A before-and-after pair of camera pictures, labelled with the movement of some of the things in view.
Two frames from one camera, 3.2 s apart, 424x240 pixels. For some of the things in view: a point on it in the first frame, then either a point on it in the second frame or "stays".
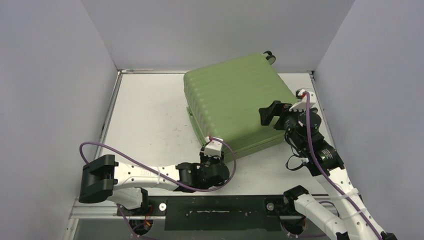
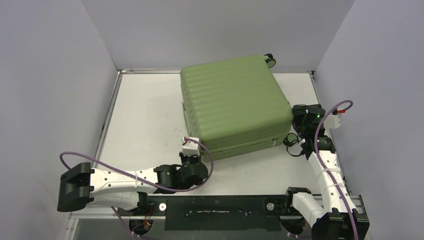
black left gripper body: x=205 y=159 -> x=186 y=159
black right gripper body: x=282 y=115 -> x=298 y=110
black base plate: x=214 y=213 stays
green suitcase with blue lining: x=223 y=101 stays
